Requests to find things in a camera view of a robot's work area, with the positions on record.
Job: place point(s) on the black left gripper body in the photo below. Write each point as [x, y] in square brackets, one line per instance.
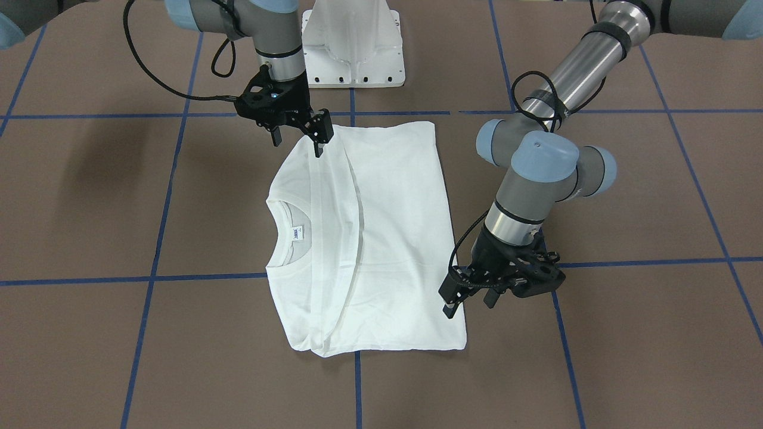
[487, 252]

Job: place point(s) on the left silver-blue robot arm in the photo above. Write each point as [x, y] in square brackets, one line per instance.
[544, 168]

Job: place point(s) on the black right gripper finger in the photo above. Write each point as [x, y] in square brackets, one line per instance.
[276, 135]
[319, 128]

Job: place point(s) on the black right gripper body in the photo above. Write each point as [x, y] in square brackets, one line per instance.
[296, 95]

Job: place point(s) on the white long-sleeve text shirt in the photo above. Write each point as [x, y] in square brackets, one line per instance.
[364, 241]

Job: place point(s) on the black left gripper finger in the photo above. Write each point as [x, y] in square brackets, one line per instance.
[454, 291]
[492, 295]

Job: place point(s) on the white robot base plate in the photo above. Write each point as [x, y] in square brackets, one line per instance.
[353, 45]

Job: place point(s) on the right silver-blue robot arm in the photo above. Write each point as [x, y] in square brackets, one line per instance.
[273, 26]

